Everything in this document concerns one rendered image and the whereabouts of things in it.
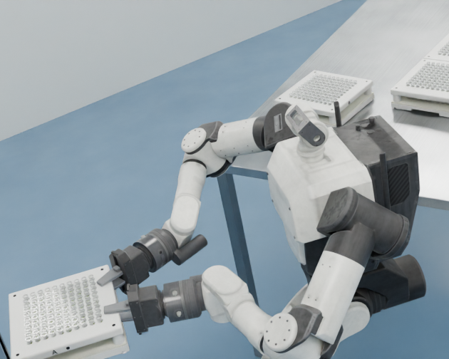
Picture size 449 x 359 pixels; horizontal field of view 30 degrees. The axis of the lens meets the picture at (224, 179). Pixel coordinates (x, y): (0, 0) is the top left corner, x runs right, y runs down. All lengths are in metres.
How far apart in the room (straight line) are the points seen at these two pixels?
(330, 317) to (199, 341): 1.76
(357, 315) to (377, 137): 0.44
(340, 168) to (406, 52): 1.48
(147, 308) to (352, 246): 0.48
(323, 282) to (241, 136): 0.60
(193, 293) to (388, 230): 0.45
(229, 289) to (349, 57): 1.64
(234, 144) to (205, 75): 3.36
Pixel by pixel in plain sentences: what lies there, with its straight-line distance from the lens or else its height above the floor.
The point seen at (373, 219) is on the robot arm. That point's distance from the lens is 1.67.
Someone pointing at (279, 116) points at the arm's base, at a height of 1.30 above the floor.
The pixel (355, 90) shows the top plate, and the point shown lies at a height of 0.97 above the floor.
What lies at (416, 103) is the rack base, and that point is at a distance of 2.80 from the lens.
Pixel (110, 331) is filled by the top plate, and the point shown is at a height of 1.08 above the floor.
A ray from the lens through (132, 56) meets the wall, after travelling 5.48.
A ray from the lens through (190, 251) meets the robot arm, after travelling 2.04.
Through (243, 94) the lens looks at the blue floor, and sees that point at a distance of 5.11.
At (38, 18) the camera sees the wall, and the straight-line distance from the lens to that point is 5.18.
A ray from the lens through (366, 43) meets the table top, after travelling 3.34.
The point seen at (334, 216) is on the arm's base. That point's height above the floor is 1.28.
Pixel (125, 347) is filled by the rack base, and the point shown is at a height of 1.02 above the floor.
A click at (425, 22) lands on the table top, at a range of 3.47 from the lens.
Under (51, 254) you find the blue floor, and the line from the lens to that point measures 4.09.
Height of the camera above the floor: 2.24
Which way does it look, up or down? 32 degrees down
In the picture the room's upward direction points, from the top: 12 degrees counter-clockwise
